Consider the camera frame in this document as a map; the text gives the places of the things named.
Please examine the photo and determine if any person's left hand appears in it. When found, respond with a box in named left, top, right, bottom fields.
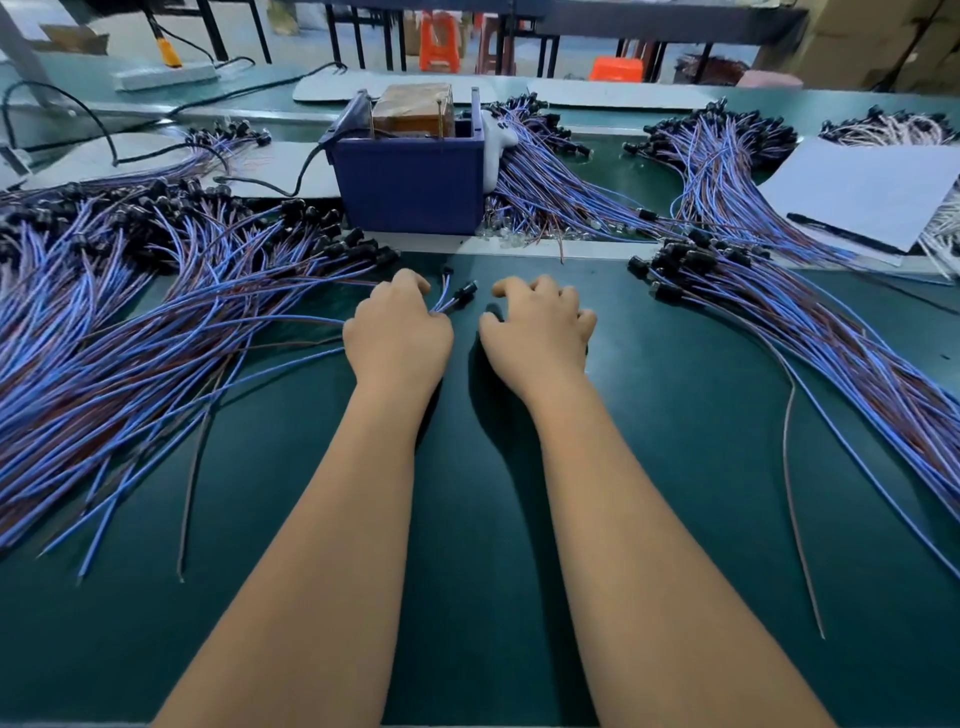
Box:
left=342, top=267, right=456, bottom=404

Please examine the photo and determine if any person's right hand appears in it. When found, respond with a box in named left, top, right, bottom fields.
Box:
left=478, top=273, right=599, bottom=410

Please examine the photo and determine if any blue plastic tester box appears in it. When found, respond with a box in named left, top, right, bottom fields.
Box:
left=322, top=87, right=489, bottom=236

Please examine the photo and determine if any pile of wired lamps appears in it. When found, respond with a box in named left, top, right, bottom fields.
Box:
left=627, top=228, right=960, bottom=639
left=0, top=172, right=482, bottom=584

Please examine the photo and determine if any person's right forearm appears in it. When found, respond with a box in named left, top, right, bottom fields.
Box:
left=525, top=390, right=837, bottom=728

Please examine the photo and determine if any person's left forearm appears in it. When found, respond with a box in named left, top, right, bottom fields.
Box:
left=154, top=387, right=437, bottom=728

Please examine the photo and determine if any white power strip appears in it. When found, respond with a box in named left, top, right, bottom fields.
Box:
left=112, top=60, right=219, bottom=92

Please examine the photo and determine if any white flat mat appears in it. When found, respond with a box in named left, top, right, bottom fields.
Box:
left=528, top=78, right=722, bottom=111
left=292, top=69, right=524, bottom=104
left=30, top=132, right=344, bottom=200

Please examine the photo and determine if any brown cardboard block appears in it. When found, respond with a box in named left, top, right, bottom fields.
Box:
left=372, top=81, right=455, bottom=140

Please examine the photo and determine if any orange plastic stool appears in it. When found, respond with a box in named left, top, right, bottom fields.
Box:
left=418, top=10, right=462, bottom=74
left=589, top=55, right=645, bottom=83

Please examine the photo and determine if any black pen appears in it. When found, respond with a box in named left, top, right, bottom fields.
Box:
left=786, top=211, right=909, bottom=257

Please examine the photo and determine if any long grey workbench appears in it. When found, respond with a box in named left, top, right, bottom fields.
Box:
left=67, top=0, right=809, bottom=77

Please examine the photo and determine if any pink plastic stool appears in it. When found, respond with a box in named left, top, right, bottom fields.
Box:
left=736, top=69, right=806, bottom=89

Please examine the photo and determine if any white paper sheet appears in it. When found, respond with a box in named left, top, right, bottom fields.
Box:
left=757, top=138, right=960, bottom=254

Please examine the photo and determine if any open cardboard box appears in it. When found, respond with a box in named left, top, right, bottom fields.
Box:
left=33, top=24, right=110, bottom=56

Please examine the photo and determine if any stack of large cardboard boxes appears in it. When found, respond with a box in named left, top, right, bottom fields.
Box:
left=750, top=0, right=960, bottom=95

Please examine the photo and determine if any grey metal pole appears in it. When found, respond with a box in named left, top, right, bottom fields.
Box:
left=0, top=0, right=54, bottom=84

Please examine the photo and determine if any loose grey wire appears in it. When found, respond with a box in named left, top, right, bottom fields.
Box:
left=177, top=397, right=219, bottom=584

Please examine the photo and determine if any black power cable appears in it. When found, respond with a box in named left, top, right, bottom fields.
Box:
left=0, top=60, right=350, bottom=164

